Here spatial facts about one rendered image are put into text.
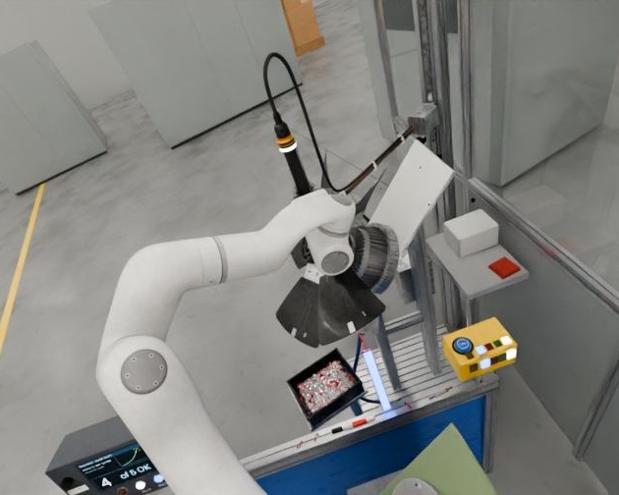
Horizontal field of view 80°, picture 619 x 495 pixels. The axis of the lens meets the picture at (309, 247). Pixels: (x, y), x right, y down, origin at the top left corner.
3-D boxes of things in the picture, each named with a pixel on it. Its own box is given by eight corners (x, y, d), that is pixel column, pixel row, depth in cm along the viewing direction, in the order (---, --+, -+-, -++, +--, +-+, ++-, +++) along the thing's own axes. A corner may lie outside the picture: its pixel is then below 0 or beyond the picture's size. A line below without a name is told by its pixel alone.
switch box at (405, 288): (426, 280, 177) (422, 247, 163) (435, 293, 170) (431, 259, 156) (397, 291, 177) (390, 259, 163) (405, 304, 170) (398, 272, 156)
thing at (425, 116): (423, 122, 143) (422, 101, 137) (440, 123, 138) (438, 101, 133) (409, 136, 138) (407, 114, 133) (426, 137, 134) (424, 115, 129)
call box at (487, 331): (494, 336, 110) (495, 315, 103) (516, 364, 102) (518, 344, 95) (443, 356, 110) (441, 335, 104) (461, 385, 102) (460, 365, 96)
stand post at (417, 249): (434, 366, 209) (412, 206, 136) (442, 380, 202) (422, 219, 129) (427, 368, 209) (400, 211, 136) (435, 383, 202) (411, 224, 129)
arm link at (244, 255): (210, 193, 65) (343, 187, 81) (202, 264, 73) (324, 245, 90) (230, 222, 59) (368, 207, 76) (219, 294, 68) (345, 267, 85)
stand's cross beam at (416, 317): (420, 314, 173) (419, 309, 171) (423, 321, 170) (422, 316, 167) (382, 329, 174) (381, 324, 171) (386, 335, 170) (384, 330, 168)
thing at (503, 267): (505, 258, 143) (505, 254, 142) (521, 270, 137) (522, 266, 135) (487, 267, 142) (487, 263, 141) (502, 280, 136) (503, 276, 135)
